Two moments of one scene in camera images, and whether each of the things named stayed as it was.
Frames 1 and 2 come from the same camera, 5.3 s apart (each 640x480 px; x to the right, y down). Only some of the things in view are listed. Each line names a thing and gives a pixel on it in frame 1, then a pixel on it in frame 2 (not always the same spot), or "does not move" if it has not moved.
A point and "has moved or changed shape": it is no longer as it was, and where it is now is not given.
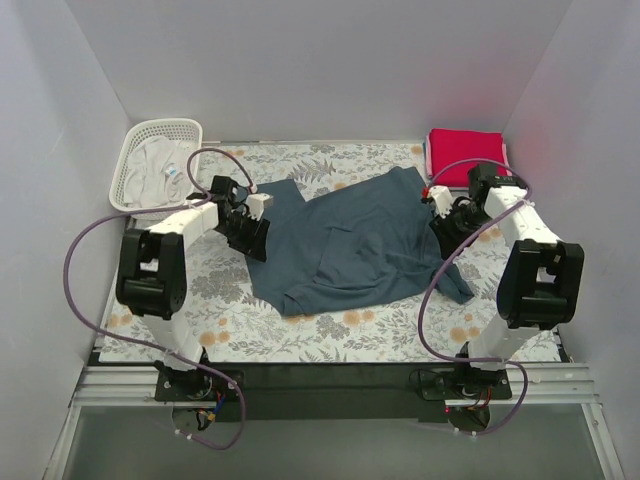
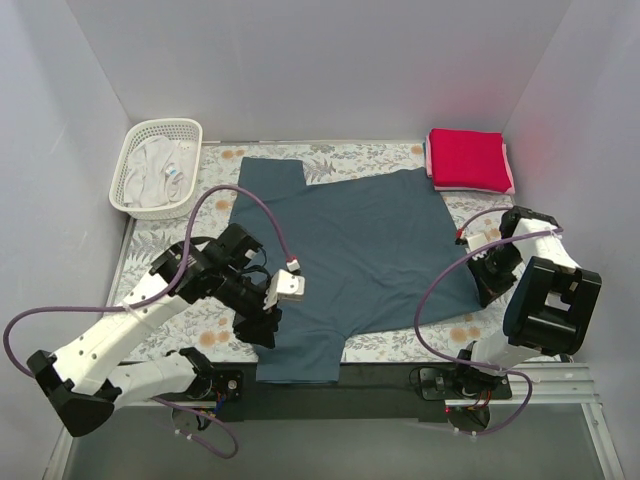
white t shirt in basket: [157, 173] does not move
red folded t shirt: [450, 146] does not move
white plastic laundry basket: [152, 167] does not move
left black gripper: [248, 235] to [261, 317]
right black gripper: [447, 233] to [488, 276]
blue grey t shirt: [369, 246] has moved or changed shape
